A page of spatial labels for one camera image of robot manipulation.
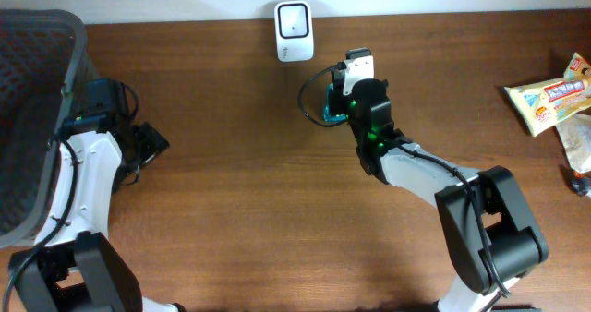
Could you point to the white barcode scanner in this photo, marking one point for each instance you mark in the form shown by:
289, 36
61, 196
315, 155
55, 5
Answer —
293, 31

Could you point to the silver triangular snack packet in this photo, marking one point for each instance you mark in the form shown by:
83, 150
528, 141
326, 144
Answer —
580, 184

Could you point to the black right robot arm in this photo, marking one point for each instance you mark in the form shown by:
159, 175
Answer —
493, 238

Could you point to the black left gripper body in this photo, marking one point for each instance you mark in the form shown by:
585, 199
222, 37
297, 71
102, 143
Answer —
147, 144

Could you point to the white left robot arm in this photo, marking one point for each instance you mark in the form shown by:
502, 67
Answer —
72, 266

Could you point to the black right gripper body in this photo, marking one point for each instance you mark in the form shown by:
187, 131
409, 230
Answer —
344, 104

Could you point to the yellow snack bag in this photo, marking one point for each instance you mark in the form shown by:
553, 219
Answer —
545, 104

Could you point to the grey plastic lattice basket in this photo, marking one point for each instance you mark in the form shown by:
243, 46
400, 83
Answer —
44, 66

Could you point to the teal mouthwash bottle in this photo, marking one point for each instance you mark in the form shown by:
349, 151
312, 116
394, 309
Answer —
331, 114

